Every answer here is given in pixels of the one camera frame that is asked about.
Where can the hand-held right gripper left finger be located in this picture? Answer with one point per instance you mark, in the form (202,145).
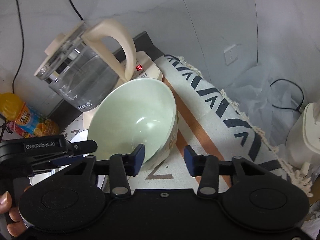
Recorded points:
(140,155)

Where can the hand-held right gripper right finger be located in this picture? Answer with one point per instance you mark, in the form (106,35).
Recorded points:
(188,158)

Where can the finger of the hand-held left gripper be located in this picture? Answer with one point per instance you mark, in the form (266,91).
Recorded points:
(85,147)
(62,160)

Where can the pale green bowl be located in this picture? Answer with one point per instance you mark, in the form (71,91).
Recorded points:
(130,115)

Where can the person's left hand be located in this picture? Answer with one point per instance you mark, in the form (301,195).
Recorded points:
(5,200)

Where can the red drink bottle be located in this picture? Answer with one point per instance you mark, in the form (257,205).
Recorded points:
(17,128)

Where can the black tripod stand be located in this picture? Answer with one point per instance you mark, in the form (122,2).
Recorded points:
(3,127)

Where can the patterned tablecloth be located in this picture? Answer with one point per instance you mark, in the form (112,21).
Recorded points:
(200,120)

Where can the orange juice bottle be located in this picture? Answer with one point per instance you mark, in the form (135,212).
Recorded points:
(25,115)

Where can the glass electric kettle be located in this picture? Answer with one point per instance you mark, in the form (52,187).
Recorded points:
(82,75)

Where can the translucent plastic sheet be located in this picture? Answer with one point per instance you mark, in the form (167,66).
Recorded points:
(275,120)

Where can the white plastic container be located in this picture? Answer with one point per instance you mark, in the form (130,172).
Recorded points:
(310,135)

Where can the white wall socket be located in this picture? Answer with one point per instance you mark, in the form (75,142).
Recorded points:
(230,55)

